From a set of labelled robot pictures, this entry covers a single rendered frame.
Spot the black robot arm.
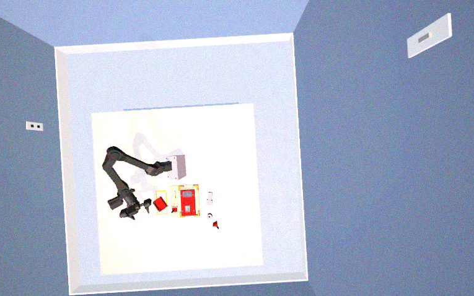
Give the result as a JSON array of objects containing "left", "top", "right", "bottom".
[{"left": 102, "top": 146, "right": 172, "bottom": 217}]

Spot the red hood shell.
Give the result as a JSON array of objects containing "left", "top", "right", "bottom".
[{"left": 153, "top": 196, "right": 168, "bottom": 212}]

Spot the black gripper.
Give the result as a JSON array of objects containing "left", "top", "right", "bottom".
[{"left": 119, "top": 197, "right": 152, "bottom": 220}]

